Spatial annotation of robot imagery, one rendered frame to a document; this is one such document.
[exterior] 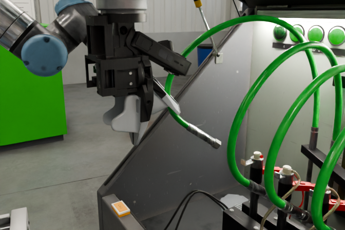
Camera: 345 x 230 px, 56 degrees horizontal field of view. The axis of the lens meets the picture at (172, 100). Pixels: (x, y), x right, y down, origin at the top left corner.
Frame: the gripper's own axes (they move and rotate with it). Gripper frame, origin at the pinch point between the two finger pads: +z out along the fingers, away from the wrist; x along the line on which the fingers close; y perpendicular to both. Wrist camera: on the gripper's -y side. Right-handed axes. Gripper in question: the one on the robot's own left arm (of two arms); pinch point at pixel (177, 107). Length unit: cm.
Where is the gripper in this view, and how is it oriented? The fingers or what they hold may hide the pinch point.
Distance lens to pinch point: 74.0
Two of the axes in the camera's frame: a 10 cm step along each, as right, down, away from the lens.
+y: -7.3, 6.8, 0.8
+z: 6.8, 7.3, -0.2
